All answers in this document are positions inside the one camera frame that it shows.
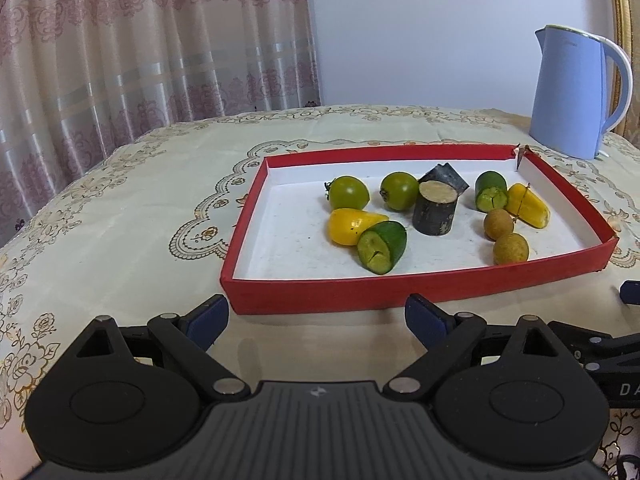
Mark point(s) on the brown longan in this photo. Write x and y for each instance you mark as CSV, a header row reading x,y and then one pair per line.
x,y
511,249
498,224

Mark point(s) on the pink floral curtain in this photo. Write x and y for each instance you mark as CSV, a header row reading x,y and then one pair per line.
x,y
125,85

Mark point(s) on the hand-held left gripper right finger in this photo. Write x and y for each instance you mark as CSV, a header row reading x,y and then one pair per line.
x,y
422,318

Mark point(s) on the gold framed chair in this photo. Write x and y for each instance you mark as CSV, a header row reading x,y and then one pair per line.
x,y
631,35

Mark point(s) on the red cardboard box tray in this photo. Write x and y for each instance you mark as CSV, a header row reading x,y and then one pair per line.
x,y
300,255

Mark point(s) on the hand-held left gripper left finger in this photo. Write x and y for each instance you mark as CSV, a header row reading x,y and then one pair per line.
x,y
207,317

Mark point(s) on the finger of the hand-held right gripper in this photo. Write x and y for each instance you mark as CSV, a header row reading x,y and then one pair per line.
x,y
595,340
631,292

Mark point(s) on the green tomato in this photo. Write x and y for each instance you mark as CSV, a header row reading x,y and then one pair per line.
x,y
348,193
400,191

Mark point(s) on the blue electric kettle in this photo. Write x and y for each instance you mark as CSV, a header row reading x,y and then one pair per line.
x,y
565,95

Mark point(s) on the green cut cucumber piece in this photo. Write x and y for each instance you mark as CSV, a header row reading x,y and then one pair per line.
x,y
382,247
491,191

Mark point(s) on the dark sugarcane piece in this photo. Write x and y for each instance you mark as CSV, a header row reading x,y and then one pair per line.
x,y
434,212
450,175

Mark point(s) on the white kettle base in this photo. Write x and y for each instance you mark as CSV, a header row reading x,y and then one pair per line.
x,y
600,155

